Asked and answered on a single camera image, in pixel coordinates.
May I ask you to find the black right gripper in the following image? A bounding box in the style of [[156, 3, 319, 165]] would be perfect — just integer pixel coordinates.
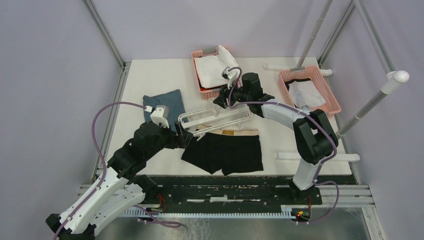
[[213, 77, 251, 110]]

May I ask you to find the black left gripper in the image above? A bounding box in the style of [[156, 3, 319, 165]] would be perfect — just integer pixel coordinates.
[[145, 119, 193, 159]]

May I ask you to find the white clip hanger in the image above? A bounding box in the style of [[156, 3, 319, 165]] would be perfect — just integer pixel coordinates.
[[177, 106, 252, 137]]

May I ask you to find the pink basket with white cloth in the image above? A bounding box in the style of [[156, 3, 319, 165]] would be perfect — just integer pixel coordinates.
[[191, 46, 229, 100]]

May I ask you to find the black underwear beige waistband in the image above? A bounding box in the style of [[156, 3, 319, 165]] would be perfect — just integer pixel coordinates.
[[181, 129, 264, 176]]

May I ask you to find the pink basket with underwear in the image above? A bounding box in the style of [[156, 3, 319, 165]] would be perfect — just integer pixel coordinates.
[[277, 65, 342, 118]]

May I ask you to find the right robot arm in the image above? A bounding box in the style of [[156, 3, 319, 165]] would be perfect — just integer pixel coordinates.
[[213, 67, 339, 204]]

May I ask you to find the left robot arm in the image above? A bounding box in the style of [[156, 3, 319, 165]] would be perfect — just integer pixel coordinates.
[[45, 122, 193, 240]]

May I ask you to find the light grey underwear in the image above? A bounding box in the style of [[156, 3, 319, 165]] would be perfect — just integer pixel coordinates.
[[285, 78, 326, 109]]

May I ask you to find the white crumpled cloth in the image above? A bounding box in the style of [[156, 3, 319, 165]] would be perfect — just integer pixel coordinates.
[[194, 45, 239, 89]]

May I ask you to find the folded blue-grey cloth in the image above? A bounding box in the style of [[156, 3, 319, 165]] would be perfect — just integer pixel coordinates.
[[142, 89, 186, 132]]

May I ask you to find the metal drying rack stand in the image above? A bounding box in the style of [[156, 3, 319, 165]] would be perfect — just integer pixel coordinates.
[[274, 0, 410, 162]]

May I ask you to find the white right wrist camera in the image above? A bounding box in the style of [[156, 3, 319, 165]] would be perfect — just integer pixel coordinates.
[[221, 66, 242, 89]]

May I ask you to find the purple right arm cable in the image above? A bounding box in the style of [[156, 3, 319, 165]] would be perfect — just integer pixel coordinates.
[[226, 66, 340, 224]]

